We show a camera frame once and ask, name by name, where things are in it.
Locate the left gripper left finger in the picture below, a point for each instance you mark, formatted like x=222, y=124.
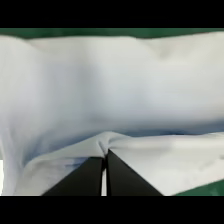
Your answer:
x=83, y=181

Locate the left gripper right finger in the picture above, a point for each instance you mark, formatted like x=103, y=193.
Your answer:
x=126, y=181

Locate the light blue shirt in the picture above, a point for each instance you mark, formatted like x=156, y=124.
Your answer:
x=113, y=93

